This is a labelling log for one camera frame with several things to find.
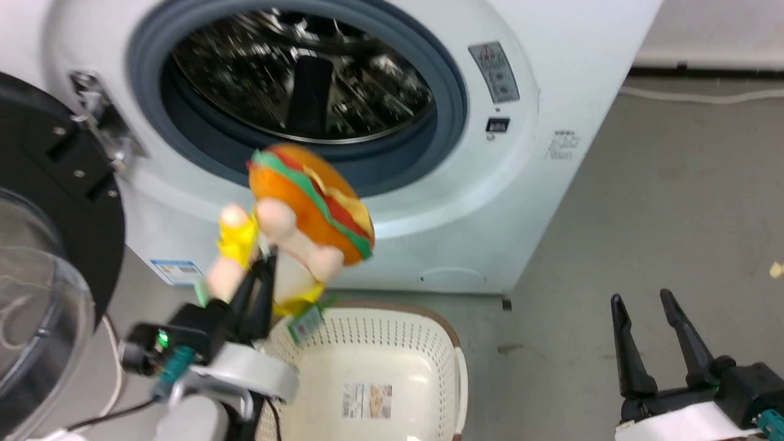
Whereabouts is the white hose along wall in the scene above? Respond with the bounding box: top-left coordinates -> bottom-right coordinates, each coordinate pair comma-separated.
619,85 -> 784,105

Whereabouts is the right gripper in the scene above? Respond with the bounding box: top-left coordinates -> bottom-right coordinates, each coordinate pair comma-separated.
610,288 -> 784,441

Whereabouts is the open washing machine door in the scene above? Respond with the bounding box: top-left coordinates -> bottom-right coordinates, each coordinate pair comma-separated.
0,72 -> 127,441

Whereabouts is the plush hamburger doll toy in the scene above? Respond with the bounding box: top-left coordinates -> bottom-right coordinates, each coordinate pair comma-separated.
205,143 -> 376,317

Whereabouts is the white floor cable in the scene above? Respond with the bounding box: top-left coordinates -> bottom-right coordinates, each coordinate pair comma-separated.
91,314 -> 124,418

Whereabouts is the white front-load washing machine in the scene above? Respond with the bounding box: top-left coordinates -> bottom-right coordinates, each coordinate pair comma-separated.
0,0 -> 666,299

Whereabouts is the cream perforated laundry basket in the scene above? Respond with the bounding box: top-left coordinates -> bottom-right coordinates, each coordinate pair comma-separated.
254,300 -> 470,441

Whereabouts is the metal washer door hinge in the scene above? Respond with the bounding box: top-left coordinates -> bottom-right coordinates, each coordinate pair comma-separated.
69,70 -> 149,173

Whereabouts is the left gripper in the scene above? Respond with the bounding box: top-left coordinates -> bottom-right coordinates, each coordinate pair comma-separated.
121,254 -> 301,405

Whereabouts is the grey rubber door gasket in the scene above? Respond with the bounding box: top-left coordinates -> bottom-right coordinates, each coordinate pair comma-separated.
126,0 -> 470,198

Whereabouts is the blue white energy label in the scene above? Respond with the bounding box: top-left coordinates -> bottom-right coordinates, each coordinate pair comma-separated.
149,258 -> 206,288

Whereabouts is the grey warning label sticker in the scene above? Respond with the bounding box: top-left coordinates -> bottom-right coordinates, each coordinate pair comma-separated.
469,41 -> 521,105

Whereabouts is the green hang tag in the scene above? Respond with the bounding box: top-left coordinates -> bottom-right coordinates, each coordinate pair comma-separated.
287,299 -> 326,345

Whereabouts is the round filter cover panel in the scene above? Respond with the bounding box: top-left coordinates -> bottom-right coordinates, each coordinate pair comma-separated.
418,267 -> 488,288

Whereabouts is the printed basket label sticker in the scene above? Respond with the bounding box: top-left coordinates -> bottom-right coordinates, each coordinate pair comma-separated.
341,383 -> 393,421

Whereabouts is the stainless steel washer drum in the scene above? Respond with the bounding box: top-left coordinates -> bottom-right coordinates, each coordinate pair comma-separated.
171,6 -> 436,145

